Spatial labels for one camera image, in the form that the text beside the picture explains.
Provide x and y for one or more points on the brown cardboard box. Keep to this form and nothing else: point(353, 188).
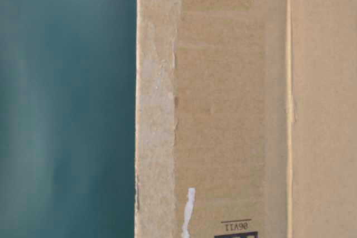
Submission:
point(246, 118)

